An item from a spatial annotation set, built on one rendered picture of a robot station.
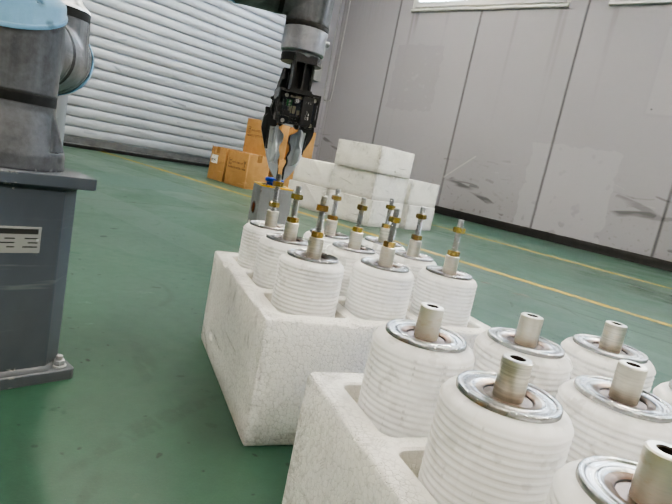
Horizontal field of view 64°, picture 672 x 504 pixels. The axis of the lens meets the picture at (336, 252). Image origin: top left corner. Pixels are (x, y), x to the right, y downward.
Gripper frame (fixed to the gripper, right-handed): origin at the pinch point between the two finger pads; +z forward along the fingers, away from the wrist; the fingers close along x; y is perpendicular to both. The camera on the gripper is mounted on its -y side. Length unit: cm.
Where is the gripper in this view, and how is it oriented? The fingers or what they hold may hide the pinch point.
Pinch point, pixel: (279, 171)
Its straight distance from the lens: 99.5
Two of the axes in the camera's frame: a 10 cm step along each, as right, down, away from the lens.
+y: 2.5, 2.1, -9.5
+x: 9.5, 1.4, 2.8
